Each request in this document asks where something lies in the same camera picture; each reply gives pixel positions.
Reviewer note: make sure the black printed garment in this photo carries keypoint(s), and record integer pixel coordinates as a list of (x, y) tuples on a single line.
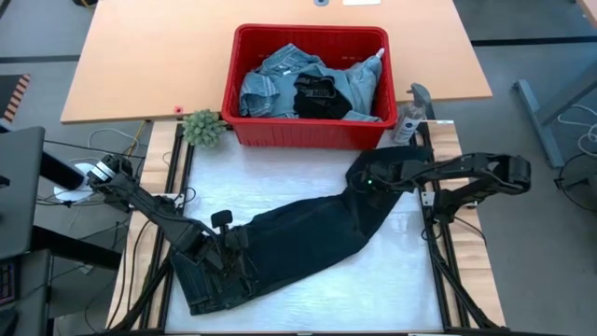
[(322, 98)]

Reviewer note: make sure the gray equipment case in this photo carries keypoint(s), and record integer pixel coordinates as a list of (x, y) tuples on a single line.
[(28, 298)]

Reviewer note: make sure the plain light blue garment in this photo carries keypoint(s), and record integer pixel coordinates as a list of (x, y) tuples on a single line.
[(364, 84)]

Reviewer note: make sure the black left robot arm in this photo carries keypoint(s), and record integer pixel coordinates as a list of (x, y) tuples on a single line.
[(149, 210)]

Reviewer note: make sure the black orange striped mat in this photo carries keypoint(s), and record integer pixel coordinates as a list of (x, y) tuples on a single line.
[(14, 93)]

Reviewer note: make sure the black desk beam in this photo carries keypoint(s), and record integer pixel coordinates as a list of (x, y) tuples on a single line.
[(74, 247)]

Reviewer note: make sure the black aluminium table frame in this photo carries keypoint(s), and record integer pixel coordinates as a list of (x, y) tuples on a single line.
[(448, 317)]

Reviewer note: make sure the light wooden desk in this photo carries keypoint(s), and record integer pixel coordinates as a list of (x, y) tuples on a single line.
[(154, 60)]

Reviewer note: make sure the white round floor plate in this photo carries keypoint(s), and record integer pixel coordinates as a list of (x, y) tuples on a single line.
[(70, 193)]

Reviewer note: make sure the gray metal table leg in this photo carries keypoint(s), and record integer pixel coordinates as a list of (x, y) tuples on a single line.
[(536, 116)]

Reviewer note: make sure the silver metal bracket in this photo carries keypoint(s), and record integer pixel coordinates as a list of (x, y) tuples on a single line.
[(426, 198)]

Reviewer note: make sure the small pink object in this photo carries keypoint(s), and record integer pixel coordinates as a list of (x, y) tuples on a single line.
[(178, 110)]

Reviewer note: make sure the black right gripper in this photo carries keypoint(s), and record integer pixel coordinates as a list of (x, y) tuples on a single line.
[(380, 175)]

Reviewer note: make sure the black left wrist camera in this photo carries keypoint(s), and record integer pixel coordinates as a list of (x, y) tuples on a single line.
[(222, 218)]

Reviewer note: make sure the clear spray bottle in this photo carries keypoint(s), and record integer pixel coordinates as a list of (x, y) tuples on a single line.
[(408, 123)]

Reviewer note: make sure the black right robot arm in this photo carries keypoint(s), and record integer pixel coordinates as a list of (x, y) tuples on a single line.
[(476, 168)]

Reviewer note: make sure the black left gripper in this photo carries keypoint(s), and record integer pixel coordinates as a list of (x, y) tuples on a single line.
[(214, 254)]

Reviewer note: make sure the gray desk grommet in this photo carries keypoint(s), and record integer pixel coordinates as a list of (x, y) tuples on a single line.
[(322, 2)]

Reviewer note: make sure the dark denim jeans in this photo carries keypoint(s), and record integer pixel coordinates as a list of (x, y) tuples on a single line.
[(303, 238)]

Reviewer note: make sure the striped light blue shirt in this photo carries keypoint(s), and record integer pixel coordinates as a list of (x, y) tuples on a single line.
[(261, 93)]

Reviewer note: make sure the potted green artificial plant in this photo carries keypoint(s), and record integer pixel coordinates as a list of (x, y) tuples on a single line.
[(204, 128)]

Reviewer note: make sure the red plastic laundry bin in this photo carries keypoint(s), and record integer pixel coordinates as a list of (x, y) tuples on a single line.
[(308, 135)]

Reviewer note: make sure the white paper sheet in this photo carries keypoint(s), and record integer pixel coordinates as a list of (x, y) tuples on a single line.
[(361, 2)]

